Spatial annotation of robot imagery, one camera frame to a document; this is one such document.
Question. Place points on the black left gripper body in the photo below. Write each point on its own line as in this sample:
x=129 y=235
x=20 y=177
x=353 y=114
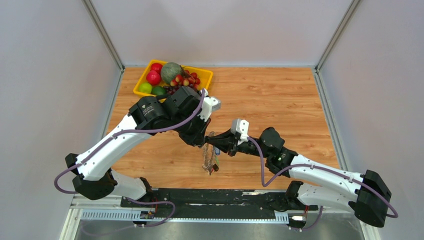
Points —
x=190 y=132

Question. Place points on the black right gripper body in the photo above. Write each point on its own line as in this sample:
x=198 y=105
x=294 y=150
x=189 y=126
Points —
x=249 y=147

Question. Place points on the black key tag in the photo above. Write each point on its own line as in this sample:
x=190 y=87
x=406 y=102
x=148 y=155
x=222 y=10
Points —
x=215 y=168

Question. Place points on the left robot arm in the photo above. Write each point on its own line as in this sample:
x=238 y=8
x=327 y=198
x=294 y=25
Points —
x=186 y=112

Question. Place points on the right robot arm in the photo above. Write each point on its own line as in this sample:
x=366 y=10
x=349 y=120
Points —
x=365 y=195

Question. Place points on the dark purple grape bunch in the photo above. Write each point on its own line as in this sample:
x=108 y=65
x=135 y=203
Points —
x=172 y=89

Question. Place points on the red grape bunch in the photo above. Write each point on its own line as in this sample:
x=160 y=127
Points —
x=186 y=79

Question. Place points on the dark green lime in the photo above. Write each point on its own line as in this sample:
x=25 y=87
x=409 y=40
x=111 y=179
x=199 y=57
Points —
x=158 y=90

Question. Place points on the yellow plastic fruit tray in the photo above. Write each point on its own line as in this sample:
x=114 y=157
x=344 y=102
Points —
x=204 y=75

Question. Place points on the light green apple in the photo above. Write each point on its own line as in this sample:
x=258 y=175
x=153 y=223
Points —
x=145 y=88

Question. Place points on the green melon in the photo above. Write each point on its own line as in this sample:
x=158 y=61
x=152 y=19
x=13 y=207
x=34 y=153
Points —
x=169 y=71

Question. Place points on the red apple lower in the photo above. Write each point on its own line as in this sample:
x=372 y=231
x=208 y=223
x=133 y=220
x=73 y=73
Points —
x=153 y=78

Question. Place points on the red apple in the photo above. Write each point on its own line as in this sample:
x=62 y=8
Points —
x=153 y=78
x=157 y=67

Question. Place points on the red apple upper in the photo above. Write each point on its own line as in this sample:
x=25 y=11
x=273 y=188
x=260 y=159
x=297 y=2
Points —
x=157 y=67

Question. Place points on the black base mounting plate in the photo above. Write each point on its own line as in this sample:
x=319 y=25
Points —
x=225 y=203

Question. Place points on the blue key tag inside ring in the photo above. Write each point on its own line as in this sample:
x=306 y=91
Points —
x=217 y=152

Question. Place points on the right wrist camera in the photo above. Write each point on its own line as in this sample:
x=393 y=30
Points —
x=240 y=128

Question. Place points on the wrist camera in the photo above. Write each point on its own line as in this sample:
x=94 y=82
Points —
x=240 y=128
x=210 y=104

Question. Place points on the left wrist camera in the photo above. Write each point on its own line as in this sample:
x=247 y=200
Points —
x=210 y=104

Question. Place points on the aluminium frame rail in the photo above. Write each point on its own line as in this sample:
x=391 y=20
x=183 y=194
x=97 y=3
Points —
x=110 y=209

